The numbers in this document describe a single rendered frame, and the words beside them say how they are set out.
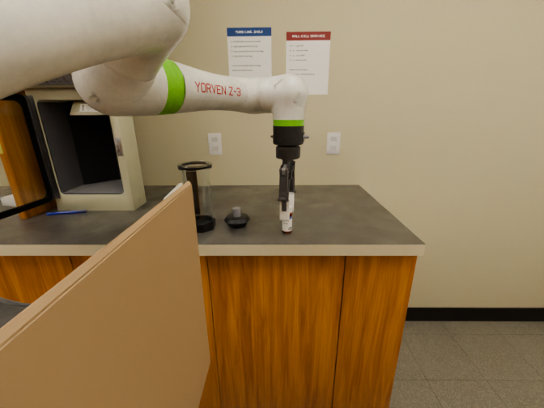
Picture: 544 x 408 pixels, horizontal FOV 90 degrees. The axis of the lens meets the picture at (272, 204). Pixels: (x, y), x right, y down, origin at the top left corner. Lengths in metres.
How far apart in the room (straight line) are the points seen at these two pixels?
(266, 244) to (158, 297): 0.59
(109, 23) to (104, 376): 0.33
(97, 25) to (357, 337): 1.09
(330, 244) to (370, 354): 0.51
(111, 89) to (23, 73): 0.25
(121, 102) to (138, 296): 0.40
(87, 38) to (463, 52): 1.61
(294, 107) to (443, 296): 1.69
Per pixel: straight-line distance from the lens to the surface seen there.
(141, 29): 0.43
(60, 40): 0.35
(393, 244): 0.92
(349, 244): 0.87
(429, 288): 2.08
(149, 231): 0.26
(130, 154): 1.25
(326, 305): 1.02
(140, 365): 0.27
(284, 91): 0.79
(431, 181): 1.75
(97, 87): 0.57
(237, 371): 1.23
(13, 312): 0.36
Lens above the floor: 1.33
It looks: 19 degrees down
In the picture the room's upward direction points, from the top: straight up
